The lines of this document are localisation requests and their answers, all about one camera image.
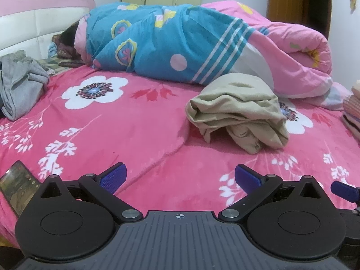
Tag grey sweatshirt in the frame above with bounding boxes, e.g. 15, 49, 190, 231
1, 50, 52, 121

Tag smartphone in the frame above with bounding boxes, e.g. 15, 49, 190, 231
1, 160, 41, 217

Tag beige trousers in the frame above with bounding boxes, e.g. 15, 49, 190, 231
185, 73, 289, 155

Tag sleeping person head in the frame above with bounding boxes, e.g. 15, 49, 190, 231
52, 21, 81, 60

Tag patterned pillow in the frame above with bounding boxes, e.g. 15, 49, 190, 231
38, 57, 84, 76

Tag brown wooden door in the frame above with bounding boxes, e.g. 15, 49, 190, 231
267, 0, 332, 38

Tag pink white headboard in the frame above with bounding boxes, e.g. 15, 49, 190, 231
1, 0, 95, 59

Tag wall sticker decoration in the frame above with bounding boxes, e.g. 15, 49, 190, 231
350, 0, 357, 14

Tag folded clothes stack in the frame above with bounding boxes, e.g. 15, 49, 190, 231
341, 80, 360, 141

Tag pink floral bed sheet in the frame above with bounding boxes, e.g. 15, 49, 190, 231
0, 64, 360, 248

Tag blue pink floral quilt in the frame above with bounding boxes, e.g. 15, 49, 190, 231
74, 1, 350, 110

